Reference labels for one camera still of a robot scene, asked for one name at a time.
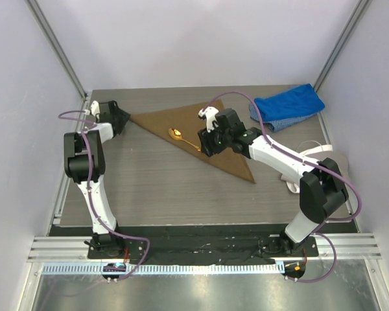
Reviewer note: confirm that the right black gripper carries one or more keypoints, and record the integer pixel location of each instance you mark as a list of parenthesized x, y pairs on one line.
[(207, 146)]

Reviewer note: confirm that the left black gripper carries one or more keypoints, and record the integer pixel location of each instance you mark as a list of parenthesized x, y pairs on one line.
[(124, 117)]

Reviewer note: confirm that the brown cloth napkin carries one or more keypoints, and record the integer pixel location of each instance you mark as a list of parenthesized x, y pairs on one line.
[(185, 119)]

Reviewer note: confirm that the gold spoon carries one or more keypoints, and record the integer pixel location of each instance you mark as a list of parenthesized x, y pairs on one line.
[(177, 135)]

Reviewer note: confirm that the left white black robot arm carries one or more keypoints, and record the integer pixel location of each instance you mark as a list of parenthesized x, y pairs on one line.
[(84, 164)]

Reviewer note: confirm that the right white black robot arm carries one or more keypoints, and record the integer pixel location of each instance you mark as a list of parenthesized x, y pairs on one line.
[(321, 187)]

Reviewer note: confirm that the blue white checkered cloth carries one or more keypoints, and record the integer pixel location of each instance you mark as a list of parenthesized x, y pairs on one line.
[(278, 125)]

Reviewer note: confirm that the grey white cap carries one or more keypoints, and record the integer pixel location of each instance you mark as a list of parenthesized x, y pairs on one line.
[(319, 151)]

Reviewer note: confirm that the blue folded cloth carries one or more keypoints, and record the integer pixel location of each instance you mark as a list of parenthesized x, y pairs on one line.
[(296, 102)]

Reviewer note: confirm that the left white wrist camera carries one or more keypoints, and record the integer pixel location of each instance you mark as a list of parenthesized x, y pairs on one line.
[(93, 110)]

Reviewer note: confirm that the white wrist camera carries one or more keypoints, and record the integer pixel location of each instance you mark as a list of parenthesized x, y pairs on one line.
[(209, 114), (93, 110)]

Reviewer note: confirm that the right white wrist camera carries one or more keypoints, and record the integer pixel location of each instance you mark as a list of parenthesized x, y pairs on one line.
[(209, 114)]

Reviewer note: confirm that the left aluminium frame post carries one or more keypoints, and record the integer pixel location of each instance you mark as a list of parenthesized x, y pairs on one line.
[(53, 41)]

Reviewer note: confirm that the aluminium frame post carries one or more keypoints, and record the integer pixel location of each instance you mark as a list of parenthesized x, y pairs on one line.
[(53, 41), (349, 27)]

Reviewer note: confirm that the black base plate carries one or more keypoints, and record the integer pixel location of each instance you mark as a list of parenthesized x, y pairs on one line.
[(193, 245)]

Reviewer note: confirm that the front aluminium rail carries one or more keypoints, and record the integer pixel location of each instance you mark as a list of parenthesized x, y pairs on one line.
[(348, 246)]

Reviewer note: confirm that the slotted white cable duct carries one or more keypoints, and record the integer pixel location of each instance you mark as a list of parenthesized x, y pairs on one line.
[(108, 268)]

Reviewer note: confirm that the right aluminium frame post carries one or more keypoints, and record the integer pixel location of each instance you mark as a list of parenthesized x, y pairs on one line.
[(349, 27)]

